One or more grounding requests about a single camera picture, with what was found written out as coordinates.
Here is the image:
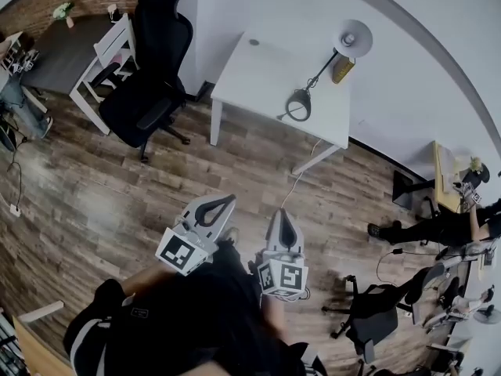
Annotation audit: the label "person's right forearm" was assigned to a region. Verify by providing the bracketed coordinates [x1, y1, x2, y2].
[261, 292, 291, 338]

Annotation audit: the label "white flowers in pink vase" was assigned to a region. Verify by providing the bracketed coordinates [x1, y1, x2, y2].
[52, 1, 76, 29]

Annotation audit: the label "black high-back office chair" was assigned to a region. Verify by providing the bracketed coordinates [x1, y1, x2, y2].
[98, 0, 195, 163]

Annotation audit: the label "person's left forearm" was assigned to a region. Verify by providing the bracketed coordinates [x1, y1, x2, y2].
[120, 266, 178, 298]

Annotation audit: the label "person's shoe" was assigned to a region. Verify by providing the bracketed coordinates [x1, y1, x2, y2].
[221, 226, 241, 245]

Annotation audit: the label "white cable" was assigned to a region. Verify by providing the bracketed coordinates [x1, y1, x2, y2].
[280, 138, 324, 212]

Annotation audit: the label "black swivel chair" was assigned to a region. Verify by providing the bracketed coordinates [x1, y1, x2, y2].
[321, 266, 432, 364]

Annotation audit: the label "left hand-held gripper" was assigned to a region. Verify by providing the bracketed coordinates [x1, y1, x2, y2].
[155, 193, 238, 277]

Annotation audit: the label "yellow wooden desk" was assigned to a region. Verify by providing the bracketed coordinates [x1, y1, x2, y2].
[431, 140, 471, 214]

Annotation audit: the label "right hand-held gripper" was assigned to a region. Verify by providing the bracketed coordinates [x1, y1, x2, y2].
[256, 208, 309, 302]

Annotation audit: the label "white bar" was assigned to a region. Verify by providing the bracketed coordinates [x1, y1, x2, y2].
[16, 299, 65, 324]

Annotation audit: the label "dark wooden desk white legs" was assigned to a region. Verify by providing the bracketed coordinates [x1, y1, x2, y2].
[18, 13, 132, 136]

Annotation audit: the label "light wooden board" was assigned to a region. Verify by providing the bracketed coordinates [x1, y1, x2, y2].
[11, 314, 76, 376]

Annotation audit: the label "white power adapter with cable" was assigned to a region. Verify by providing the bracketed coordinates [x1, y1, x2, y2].
[0, 161, 25, 218]

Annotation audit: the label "white table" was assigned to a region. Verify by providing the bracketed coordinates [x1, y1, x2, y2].
[209, 31, 351, 176]

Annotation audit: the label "black and white desk lamp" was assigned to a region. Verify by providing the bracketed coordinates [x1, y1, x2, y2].
[276, 19, 374, 123]

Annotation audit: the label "white wooden chair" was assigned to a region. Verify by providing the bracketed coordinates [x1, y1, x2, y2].
[79, 13, 139, 103]

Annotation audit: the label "person's black clothing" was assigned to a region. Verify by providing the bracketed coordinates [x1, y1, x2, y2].
[63, 240, 326, 376]

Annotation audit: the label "black metal desk foot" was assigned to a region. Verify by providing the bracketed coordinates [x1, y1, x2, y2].
[391, 169, 436, 212]

